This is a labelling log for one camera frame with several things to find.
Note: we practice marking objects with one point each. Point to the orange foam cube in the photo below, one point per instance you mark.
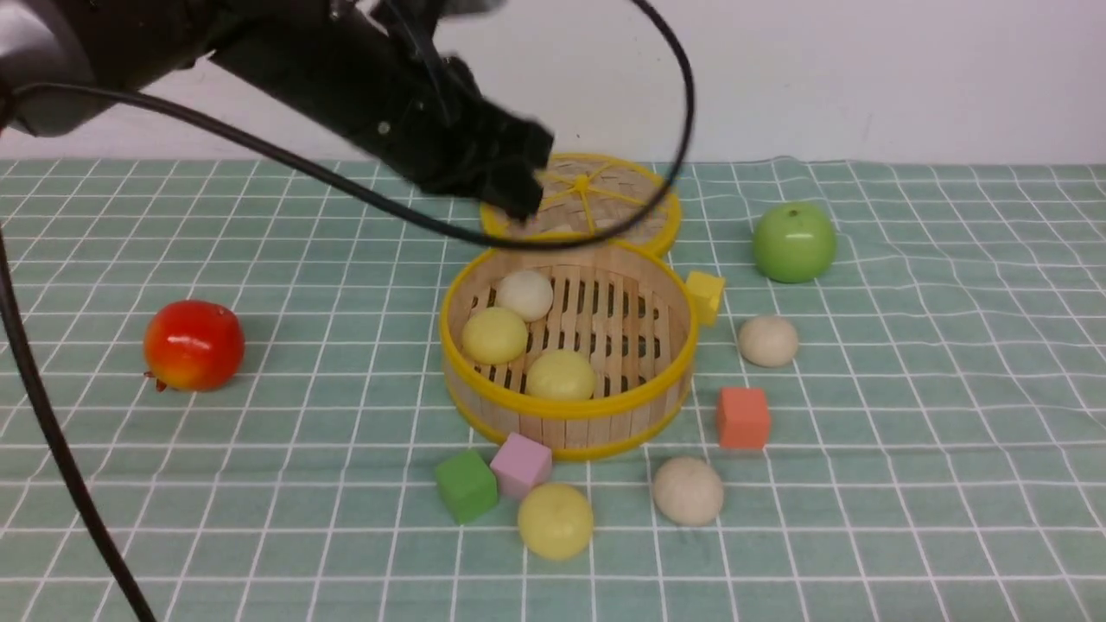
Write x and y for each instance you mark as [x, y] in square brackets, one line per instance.
[742, 418]

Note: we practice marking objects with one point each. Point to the green foam cube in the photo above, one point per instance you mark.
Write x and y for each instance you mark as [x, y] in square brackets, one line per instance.
[467, 486]

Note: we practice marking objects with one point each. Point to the yellow foam cube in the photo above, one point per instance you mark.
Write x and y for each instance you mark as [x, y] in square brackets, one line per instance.
[706, 292]

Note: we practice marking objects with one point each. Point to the bamboo steamer tray yellow rim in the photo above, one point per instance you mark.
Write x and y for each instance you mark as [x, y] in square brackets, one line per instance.
[623, 308]

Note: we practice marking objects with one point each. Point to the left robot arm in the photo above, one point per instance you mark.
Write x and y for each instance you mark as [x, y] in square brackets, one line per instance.
[128, 45]

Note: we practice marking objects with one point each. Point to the pink foam cube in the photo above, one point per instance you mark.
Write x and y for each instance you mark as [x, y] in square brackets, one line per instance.
[520, 465]

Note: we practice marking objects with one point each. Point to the woven bamboo steamer lid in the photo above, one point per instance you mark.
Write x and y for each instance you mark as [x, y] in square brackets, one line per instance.
[582, 193]

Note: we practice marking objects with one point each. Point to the yellow bun front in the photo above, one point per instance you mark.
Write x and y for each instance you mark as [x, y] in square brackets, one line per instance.
[556, 521]

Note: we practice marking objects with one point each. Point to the red pomegranate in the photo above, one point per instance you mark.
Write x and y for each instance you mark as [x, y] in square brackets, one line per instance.
[193, 346]

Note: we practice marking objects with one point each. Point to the white bun front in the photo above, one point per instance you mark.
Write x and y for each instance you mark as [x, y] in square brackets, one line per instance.
[688, 491]

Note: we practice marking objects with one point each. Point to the yellow bun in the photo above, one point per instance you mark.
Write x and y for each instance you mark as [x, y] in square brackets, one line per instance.
[494, 336]
[556, 521]
[561, 375]

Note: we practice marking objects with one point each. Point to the green apple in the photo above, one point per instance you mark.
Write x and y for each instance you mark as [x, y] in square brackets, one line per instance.
[795, 242]

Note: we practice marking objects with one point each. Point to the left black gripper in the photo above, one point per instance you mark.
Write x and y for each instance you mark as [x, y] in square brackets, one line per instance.
[328, 62]

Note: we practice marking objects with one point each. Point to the green checkered tablecloth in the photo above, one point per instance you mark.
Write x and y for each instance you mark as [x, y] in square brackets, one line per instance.
[935, 454]

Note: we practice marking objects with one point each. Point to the white bun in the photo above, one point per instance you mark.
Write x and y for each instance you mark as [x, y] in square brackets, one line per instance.
[769, 341]
[688, 491]
[527, 293]

